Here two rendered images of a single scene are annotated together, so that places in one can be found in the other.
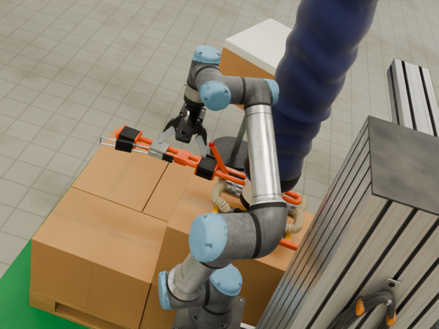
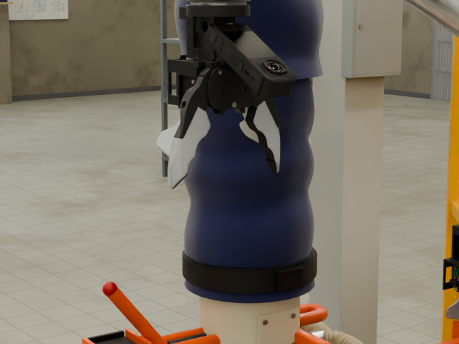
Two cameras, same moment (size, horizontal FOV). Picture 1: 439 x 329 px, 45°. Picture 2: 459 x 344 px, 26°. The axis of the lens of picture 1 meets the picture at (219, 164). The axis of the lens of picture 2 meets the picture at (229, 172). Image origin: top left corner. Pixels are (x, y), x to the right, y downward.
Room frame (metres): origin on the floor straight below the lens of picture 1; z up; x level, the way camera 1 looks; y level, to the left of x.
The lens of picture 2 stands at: (0.38, 0.79, 1.74)
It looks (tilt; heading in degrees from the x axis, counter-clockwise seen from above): 11 degrees down; 323
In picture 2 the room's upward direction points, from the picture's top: straight up
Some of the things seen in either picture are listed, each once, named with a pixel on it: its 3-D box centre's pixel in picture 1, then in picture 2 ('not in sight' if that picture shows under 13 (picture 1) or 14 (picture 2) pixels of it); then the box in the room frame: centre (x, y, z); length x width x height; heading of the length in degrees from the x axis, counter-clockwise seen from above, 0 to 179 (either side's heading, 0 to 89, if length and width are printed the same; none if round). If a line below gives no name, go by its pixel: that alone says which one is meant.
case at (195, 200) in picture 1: (233, 248); not in sight; (1.67, -0.18, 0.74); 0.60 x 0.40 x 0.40; 86
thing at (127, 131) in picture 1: (129, 136); not in sight; (1.70, 0.39, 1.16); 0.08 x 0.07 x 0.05; 86
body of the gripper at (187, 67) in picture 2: (192, 111); (214, 58); (1.30, 0.13, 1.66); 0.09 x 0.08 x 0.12; 1
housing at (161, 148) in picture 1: (159, 149); not in sight; (1.68, 0.26, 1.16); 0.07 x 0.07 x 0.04; 86
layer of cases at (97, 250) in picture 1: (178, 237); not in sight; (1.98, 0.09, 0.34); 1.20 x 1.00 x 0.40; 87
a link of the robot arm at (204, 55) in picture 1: (204, 68); not in sight; (1.28, 0.12, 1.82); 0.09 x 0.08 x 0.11; 27
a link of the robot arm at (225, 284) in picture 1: (219, 285); not in sight; (1.07, -0.12, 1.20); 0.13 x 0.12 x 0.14; 117
